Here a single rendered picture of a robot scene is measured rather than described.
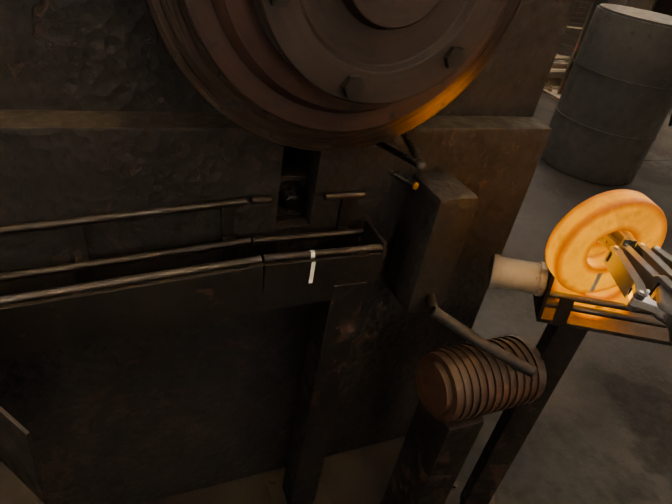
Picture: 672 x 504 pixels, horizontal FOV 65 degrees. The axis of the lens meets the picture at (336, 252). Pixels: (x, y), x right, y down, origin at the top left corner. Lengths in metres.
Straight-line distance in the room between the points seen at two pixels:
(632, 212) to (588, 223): 0.06
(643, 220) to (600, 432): 1.09
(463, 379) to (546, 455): 0.74
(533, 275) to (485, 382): 0.20
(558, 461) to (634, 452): 0.25
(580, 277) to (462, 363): 0.27
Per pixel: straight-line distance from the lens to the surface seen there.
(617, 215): 0.76
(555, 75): 5.27
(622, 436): 1.83
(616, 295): 0.99
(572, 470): 1.65
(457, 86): 0.77
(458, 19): 0.64
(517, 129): 1.01
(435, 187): 0.87
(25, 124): 0.76
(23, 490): 0.68
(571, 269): 0.78
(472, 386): 0.95
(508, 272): 0.94
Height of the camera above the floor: 1.16
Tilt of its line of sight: 34 degrees down
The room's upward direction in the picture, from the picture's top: 11 degrees clockwise
